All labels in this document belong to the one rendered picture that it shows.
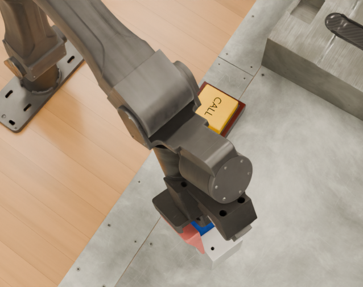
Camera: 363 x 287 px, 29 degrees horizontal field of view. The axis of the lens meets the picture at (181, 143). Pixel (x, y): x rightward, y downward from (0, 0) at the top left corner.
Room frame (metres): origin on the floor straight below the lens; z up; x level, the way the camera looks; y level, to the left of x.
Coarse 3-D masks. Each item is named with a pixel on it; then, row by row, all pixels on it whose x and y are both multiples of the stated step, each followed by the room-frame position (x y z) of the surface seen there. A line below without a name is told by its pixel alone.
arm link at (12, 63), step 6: (54, 24) 0.56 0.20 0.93; (60, 36) 0.54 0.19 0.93; (6, 60) 0.51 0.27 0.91; (12, 60) 0.50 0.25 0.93; (6, 66) 0.52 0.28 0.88; (12, 66) 0.50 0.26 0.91; (18, 66) 0.49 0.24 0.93; (18, 72) 0.49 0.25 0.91; (24, 72) 0.49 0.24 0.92; (18, 78) 0.50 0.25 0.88
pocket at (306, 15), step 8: (296, 0) 0.66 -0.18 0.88; (304, 0) 0.66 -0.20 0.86; (312, 0) 0.66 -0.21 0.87; (320, 0) 0.65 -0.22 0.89; (296, 8) 0.65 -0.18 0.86; (304, 8) 0.65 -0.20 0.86; (312, 8) 0.65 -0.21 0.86; (320, 8) 0.65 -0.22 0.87; (296, 16) 0.63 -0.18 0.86; (304, 16) 0.63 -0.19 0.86; (312, 16) 0.63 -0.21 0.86
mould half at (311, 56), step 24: (336, 0) 0.65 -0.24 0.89; (360, 0) 0.65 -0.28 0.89; (288, 24) 0.60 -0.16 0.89; (312, 24) 0.60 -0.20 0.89; (288, 48) 0.56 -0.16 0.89; (312, 48) 0.56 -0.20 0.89; (336, 48) 0.56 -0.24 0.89; (288, 72) 0.55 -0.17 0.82; (312, 72) 0.53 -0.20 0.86; (336, 72) 0.52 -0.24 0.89; (360, 72) 0.52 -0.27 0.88; (336, 96) 0.51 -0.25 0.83; (360, 96) 0.49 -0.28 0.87
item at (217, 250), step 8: (192, 224) 0.26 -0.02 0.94; (208, 224) 0.26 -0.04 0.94; (200, 232) 0.24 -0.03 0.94; (208, 232) 0.24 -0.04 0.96; (216, 232) 0.24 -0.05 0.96; (208, 240) 0.23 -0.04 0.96; (216, 240) 0.23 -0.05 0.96; (224, 240) 0.23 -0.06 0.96; (232, 240) 0.23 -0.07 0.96; (240, 240) 0.23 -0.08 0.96; (208, 248) 0.22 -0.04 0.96; (216, 248) 0.22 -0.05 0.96; (224, 248) 0.22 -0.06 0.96; (232, 248) 0.22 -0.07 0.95; (208, 256) 0.21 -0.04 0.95; (216, 256) 0.21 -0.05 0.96; (224, 256) 0.22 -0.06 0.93; (208, 264) 0.21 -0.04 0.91; (216, 264) 0.21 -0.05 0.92
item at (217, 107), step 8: (208, 88) 0.51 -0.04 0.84; (200, 96) 0.50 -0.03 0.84; (208, 96) 0.50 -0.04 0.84; (216, 96) 0.50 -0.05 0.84; (224, 96) 0.50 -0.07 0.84; (208, 104) 0.48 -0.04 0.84; (216, 104) 0.48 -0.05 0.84; (224, 104) 0.48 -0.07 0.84; (232, 104) 0.48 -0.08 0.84; (200, 112) 0.47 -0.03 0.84; (208, 112) 0.47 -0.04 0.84; (216, 112) 0.47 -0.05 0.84; (224, 112) 0.47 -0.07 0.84; (232, 112) 0.47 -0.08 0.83; (208, 120) 0.45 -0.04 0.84; (216, 120) 0.45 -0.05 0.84; (224, 120) 0.45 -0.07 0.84; (216, 128) 0.44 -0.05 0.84
